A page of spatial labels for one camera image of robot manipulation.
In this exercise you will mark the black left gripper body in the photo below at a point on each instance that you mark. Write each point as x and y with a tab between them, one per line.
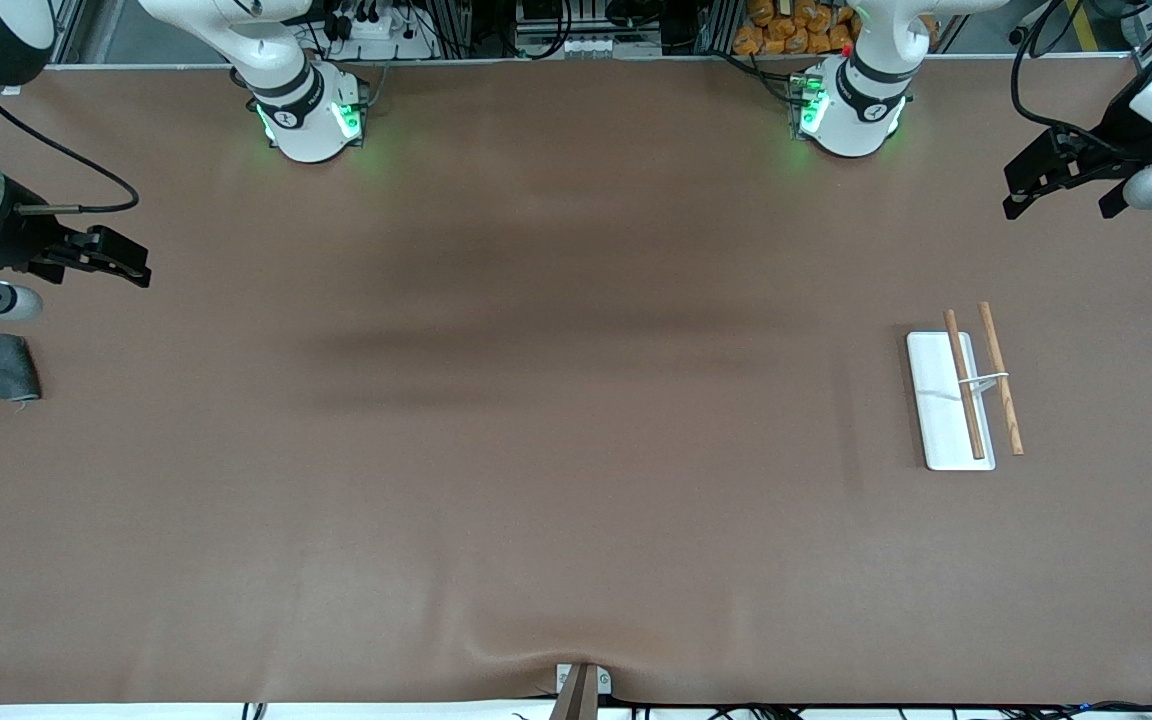
1119	143

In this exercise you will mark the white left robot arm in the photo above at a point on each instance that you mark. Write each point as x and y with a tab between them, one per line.
866	110

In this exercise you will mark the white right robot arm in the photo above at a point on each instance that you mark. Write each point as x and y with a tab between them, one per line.
306	110

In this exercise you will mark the brown table cover mat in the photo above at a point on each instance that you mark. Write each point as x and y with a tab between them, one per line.
536	450

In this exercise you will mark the orange snack bags pile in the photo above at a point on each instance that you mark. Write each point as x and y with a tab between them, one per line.
796	30

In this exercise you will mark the white rack with wooden rods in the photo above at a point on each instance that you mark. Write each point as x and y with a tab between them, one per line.
941	400

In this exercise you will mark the brown metal table clamp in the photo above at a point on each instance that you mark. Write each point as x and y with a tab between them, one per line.
581	690

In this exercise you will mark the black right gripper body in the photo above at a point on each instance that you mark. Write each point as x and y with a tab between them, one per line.
16	243

